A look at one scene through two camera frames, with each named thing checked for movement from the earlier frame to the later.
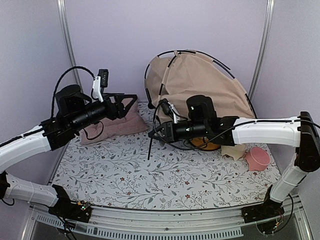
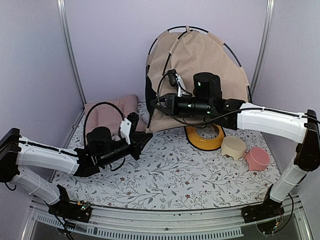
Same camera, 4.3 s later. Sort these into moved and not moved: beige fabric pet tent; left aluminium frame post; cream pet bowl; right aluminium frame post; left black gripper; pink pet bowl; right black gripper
Moved: left black gripper; beige fabric pet tent; right black gripper
Not moved: right aluminium frame post; cream pet bowl; left aluminium frame post; pink pet bowl
